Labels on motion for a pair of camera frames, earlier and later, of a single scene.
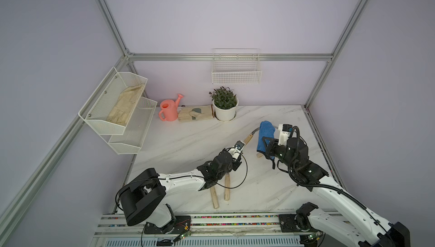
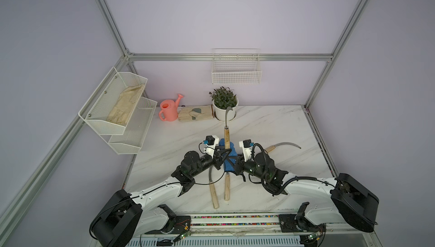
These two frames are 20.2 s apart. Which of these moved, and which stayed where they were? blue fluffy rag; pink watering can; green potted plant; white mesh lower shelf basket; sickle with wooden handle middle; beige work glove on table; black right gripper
Moved: blue fluffy rag; black right gripper
Stayed: sickle with wooden handle middle; beige work glove on table; pink watering can; green potted plant; white mesh lower shelf basket
